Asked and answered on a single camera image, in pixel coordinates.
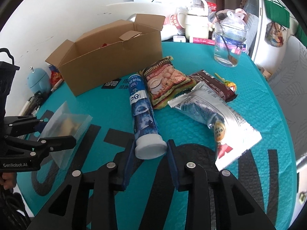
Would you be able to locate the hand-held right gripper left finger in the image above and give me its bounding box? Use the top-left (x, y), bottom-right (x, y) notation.
top-left (25, 139), bottom-right (136, 230)

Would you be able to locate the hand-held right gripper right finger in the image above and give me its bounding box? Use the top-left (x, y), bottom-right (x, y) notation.
top-left (167, 139), bottom-right (276, 230)

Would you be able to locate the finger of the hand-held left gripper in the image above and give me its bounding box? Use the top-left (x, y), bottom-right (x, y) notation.
top-left (5, 135), bottom-right (77, 155)
top-left (4, 116), bottom-right (48, 137)

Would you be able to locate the clear zip bag of biscuits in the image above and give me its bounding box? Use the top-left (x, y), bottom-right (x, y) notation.
top-left (37, 101), bottom-right (93, 170)

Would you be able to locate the blue tablet tube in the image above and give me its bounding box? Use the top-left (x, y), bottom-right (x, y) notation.
top-left (128, 74), bottom-right (167, 160)

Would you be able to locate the silver foil packet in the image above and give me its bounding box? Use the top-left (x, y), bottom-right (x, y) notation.
top-left (167, 81), bottom-right (262, 172)

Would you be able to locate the brown cardboard box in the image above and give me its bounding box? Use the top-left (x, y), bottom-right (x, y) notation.
top-left (45, 14), bottom-right (166, 97)

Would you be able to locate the brown chocolate packet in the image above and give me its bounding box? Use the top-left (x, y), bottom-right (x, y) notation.
top-left (188, 70), bottom-right (237, 102)

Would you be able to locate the yellow green lollipop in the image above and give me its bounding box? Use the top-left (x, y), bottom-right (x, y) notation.
top-left (214, 73), bottom-right (238, 93)

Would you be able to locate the person's left hand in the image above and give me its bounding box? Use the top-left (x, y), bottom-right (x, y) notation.
top-left (0, 172), bottom-right (18, 191)

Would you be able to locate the light blue bottle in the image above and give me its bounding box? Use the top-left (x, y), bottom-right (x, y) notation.
top-left (27, 67), bottom-right (52, 94)

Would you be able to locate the black fabric cover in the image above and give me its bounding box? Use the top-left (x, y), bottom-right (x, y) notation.
top-left (0, 48), bottom-right (20, 118)

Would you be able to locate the red patterned snack packet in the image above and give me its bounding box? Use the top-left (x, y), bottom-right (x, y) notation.
top-left (49, 65), bottom-right (63, 85)

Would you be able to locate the cereal packet with green edge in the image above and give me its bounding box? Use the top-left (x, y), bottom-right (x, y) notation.
top-left (139, 56), bottom-right (199, 109)

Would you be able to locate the metal spoon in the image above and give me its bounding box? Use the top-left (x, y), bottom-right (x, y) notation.
top-left (214, 13), bottom-right (238, 67)

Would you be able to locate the pink tablet tube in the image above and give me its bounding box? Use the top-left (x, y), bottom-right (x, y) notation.
top-left (189, 37), bottom-right (215, 45)

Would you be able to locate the clear glass cup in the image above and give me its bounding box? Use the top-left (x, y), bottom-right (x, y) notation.
top-left (213, 21), bottom-right (247, 68)

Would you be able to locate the white tissue roll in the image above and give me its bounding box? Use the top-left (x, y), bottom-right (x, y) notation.
top-left (161, 25), bottom-right (179, 41)

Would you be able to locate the pink paper cup red label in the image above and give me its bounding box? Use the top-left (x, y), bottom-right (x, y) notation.
top-left (168, 13), bottom-right (187, 30)

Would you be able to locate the grey leaf pattern chair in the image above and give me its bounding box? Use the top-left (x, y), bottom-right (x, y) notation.
top-left (245, 14), bottom-right (261, 53)
top-left (267, 35), bottom-right (307, 166)

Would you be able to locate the white foam board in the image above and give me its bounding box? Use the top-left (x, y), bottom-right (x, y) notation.
top-left (106, 1), bottom-right (178, 23)

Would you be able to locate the white plastic bag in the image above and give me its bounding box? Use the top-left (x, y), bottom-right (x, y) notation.
top-left (218, 10), bottom-right (247, 31)

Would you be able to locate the printed colourful hanging bag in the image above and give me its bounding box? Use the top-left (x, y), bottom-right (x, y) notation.
top-left (265, 21), bottom-right (287, 47)

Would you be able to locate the pink plush toy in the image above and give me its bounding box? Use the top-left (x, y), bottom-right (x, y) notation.
top-left (209, 8), bottom-right (247, 29)

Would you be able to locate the cream water bottle with handle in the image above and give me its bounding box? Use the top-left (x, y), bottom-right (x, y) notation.
top-left (185, 0), bottom-right (210, 39)

